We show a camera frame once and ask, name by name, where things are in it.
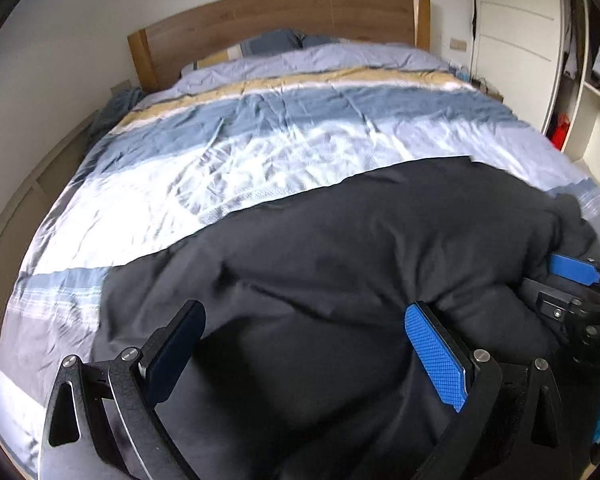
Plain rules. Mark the beige panelled cabinet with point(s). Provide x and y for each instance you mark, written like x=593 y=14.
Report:
x=10 y=220

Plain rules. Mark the white wardrobe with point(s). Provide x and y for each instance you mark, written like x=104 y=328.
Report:
x=515 y=25

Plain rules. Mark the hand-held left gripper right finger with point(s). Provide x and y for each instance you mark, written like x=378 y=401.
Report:
x=435 y=355

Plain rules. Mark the blue-grey cloth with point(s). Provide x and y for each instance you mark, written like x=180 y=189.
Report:
x=115 y=110

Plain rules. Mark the dark blue pillow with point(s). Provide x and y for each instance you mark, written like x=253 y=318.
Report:
x=275 y=40

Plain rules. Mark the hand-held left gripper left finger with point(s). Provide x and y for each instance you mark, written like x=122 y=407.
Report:
x=175 y=350

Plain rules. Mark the black jacket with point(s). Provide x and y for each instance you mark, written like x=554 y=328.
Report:
x=305 y=260

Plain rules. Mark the wall socket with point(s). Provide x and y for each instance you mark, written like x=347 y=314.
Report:
x=458 y=45

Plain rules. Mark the red bag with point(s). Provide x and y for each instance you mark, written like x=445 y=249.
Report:
x=560 y=130

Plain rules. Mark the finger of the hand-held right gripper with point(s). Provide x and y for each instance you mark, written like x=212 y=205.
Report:
x=575 y=268
x=552 y=306

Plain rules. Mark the striped bedspread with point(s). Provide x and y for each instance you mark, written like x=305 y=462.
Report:
x=205 y=160

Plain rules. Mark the wooden headboard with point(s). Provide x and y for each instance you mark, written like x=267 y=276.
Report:
x=280 y=12

